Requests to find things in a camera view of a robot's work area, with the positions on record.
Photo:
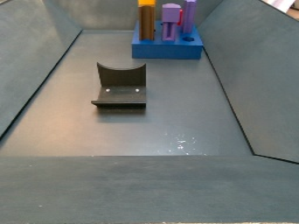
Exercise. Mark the yellow double-square block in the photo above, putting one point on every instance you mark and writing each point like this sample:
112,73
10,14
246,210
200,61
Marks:
146,3

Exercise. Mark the blue shape-sorter board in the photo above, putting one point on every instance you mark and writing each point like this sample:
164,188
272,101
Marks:
186,48

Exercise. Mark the purple star peg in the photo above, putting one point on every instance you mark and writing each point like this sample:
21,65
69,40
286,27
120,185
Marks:
189,14

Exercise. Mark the brown rectangular notched peg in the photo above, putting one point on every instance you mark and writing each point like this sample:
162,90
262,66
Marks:
148,22

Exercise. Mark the purple triangular peg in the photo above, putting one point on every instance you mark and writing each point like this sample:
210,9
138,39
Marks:
172,18

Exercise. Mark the red rounded peg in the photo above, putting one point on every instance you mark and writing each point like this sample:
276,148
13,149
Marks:
181,17

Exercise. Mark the black curved holder bracket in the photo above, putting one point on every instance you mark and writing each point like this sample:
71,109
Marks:
122,87

